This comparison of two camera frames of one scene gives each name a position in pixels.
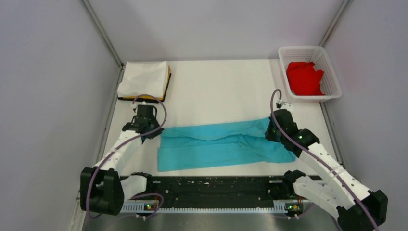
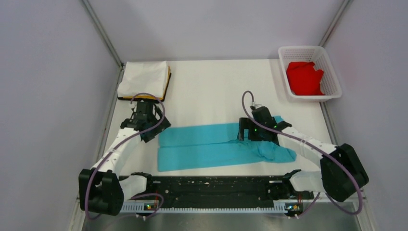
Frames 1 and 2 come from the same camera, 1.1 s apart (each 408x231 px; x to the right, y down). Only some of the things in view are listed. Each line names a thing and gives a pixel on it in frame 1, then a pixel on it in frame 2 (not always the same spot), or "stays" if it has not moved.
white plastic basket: x=330 y=85 stays
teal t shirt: x=238 y=143 stays
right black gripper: x=269 y=135 to x=244 y=123
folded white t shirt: x=142 y=78 stays
